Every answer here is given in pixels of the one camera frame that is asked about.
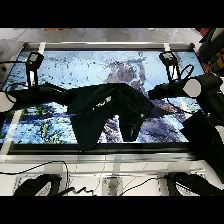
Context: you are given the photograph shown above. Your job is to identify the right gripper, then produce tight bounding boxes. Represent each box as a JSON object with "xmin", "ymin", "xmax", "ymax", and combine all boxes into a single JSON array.
[{"xmin": 147, "ymin": 82, "xmax": 184, "ymax": 101}]

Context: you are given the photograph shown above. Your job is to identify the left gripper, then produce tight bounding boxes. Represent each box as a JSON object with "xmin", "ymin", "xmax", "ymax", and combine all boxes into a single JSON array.
[{"xmin": 37, "ymin": 84, "xmax": 70, "ymax": 103}]

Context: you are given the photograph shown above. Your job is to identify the black pants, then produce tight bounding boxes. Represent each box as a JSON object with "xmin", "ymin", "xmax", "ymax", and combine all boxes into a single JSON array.
[{"xmin": 66, "ymin": 82, "xmax": 156, "ymax": 153}]

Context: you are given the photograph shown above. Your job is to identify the heap of clothes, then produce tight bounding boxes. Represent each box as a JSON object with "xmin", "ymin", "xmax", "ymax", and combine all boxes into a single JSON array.
[{"xmin": 198, "ymin": 27, "xmax": 224, "ymax": 76}]

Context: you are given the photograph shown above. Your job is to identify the black garment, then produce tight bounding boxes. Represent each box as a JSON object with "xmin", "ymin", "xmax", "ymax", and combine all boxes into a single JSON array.
[{"xmin": 180, "ymin": 109, "xmax": 224, "ymax": 184}]

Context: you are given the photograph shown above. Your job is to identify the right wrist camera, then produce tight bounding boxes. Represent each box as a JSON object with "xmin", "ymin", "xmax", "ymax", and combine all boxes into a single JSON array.
[{"xmin": 158, "ymin": 50, "xmax": 183, "ymax": 83}]

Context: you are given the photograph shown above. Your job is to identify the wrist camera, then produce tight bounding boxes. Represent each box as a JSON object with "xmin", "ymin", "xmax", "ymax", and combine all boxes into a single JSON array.
[
  {"xmin": 25, "ymin": 51, "xmax": 45, "ymax": 88},
  {"xmin": 158, "ymin": 50, "xmax": 183, "ymax": 83}
]

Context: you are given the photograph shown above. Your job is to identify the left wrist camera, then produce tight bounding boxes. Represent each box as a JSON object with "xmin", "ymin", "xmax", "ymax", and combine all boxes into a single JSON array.
[{"xmin": 25, "ymin": 51, "xmax": 45, "ymax": 88}]

